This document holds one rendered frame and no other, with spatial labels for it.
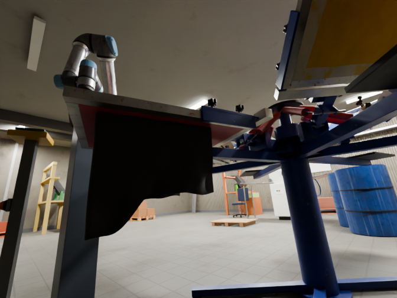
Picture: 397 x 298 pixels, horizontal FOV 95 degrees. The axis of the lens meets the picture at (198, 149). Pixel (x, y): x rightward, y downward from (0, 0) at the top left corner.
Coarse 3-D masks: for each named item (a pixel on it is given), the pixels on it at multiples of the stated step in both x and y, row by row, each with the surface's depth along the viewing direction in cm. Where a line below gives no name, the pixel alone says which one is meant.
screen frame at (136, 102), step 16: (64, 96) 56; (80, 96) 58; (96, 96) 60; (112, 96) 63; (144, 112) 69; (160, 112) 70; (176, 112) 72; (192, 112) 76; (80, 128) 79; (80, 144) 99
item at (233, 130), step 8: (80, 104) 61; (80, 112) 66; (88, 112) 67; (96, 112) 67; (104, 112) 67; (112, 112) 68; (120, 112) 68; (128, 112) 68; (136, 112) 69; (88, 120) 72; (160, 120) 77; (168, 120) 77; (176, 120) 78; (184, 120) 78; (88, 128) 80; (216, 128) 89; (224, 128) 90; (232, 128) 91; (240, 128) 92; (216, 136) 100; (224, 136) 101
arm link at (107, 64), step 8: (96, 40) 115; (104, 40) 116; (112, 40) 118; (96, 48) 117; (104, 48) 118; (112, 48) 119; (104, 56) 120; (112, 56) 123; (104, 64) 124; (112, 64) 126; (104, 72) 126; (112, 72) 128; (104, 80) 129; (112, 80) 130; (104, 88) 132; (112, 88) 132
